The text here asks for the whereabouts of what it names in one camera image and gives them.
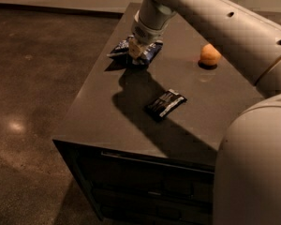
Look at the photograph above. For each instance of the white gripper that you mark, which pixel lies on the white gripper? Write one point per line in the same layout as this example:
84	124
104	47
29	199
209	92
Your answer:
145	35

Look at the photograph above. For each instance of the blue chip bag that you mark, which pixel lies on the blue chip bag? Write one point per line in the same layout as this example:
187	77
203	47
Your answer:
122	53

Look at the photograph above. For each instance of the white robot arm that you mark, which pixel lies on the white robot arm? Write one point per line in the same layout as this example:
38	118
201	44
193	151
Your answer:
247	180

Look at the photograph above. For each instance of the black rxbar chocolate bar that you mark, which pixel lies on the black rxbar chocolate bar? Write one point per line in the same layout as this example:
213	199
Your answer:
159	108

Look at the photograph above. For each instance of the orange fruit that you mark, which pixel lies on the orange fruit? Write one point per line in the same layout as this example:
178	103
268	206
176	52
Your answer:
209	55

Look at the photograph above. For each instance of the dark cabinet with drawers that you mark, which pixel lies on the dark cabinet with drawers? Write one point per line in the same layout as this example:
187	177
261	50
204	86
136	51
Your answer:
133	168

